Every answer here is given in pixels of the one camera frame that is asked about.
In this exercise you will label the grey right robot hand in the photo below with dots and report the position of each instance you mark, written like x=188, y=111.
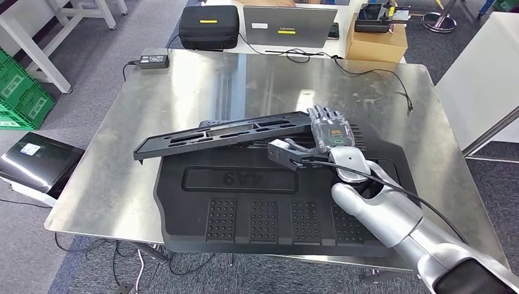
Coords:
x=332, y=132

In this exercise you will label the long black plastic part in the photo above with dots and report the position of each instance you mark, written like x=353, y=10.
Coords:
x=154, y=153

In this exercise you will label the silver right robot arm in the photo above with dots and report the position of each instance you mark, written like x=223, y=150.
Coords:
x=397, y=219

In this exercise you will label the steel workbench leg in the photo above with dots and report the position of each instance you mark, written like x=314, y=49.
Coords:
x=152, y=251

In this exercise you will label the brown cardboard box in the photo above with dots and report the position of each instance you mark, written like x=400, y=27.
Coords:
x=377, y=46

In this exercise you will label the black phone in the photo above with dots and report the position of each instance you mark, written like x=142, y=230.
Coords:
x=333, y=31

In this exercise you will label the grey laptop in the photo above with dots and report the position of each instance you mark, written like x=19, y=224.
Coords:
x=290, y=26

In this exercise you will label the large black engine cover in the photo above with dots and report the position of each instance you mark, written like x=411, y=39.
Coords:
x=243, y=215

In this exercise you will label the person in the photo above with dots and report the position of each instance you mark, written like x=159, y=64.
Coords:
x=263, y=2

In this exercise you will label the chrome barrier stanchion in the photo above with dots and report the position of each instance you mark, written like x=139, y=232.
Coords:
x=440, y=20

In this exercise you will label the white cabinet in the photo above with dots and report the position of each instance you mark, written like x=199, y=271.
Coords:
x=478, y=73

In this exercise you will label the black zip carry case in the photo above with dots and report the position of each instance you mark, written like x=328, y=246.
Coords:
x=209, y=26

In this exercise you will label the black power adapter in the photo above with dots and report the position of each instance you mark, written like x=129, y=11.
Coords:
x=154, y=61

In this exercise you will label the glossy black equipment box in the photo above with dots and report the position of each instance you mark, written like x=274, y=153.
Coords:
x=40, y=162

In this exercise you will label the green plastic crate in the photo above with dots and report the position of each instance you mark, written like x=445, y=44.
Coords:
x=38, y=107
x=4, y=57
x=12, y=87

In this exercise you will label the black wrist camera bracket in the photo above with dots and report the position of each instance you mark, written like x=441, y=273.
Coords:
x=300, y=156

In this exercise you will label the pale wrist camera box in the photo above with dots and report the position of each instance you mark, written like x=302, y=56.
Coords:
x=277, y=146

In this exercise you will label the blue metal frame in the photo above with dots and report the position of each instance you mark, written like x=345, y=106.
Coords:
x=484, y=8

